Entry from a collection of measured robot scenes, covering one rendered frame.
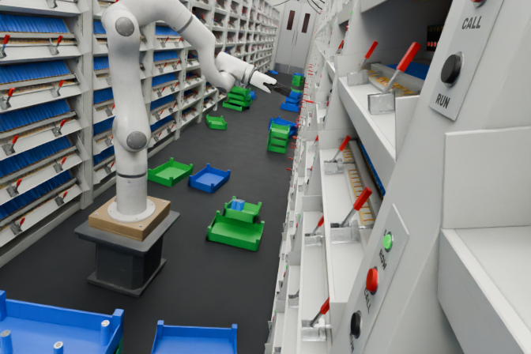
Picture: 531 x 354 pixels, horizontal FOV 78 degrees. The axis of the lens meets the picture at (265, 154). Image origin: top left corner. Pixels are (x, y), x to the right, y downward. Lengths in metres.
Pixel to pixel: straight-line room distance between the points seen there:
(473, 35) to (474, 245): 0.11
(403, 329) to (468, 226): 0.08
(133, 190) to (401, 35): 1.10
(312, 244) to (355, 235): 0.34
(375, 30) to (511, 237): 0.72
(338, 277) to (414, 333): 0.22
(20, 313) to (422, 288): 0.97
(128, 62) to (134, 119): 0.20
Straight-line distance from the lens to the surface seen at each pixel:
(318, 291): 0.71
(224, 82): 1.36
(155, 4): 1.28
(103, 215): 1.54
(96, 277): 1.72
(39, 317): 1.05
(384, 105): 0.44
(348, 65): 0.86
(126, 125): 1.29
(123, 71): 1.28
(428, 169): 0.22
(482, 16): 0.21
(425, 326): 0.23
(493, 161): 0.18
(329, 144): 0.90
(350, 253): 0.49
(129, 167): 1.39
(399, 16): 0.88
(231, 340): 1.49
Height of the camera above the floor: 1.16
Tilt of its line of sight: 20 degrees down
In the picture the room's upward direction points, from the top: 11 degrees clockwise
